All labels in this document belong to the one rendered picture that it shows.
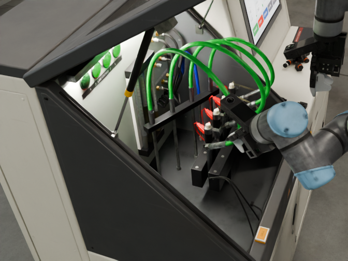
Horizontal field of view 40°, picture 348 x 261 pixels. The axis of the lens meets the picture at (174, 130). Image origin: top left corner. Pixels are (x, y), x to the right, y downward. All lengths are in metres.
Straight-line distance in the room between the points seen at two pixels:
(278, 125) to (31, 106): 0.64
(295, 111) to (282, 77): 1.04
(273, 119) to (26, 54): 0.65
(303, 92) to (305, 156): 0.94
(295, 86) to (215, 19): 0.47
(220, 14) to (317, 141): 0.78
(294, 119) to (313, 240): 1.72
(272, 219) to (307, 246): 1.17
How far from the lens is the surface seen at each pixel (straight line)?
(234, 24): 1.74
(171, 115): 1.62
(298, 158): 1.01
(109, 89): 1.46
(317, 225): 2.74
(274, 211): 1.50
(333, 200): 2.88
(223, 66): 1.74
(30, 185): 1.55
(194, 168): 1.58
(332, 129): 1.08
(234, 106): 1.17
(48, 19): 1.44
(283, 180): 1.59
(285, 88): 1.95
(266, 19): 2.06
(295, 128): 0.99
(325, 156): 1.04
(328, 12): 1.30
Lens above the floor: 2.06
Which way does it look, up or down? 38 degrees down
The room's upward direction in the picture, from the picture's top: 6 degrees counter-clockwise
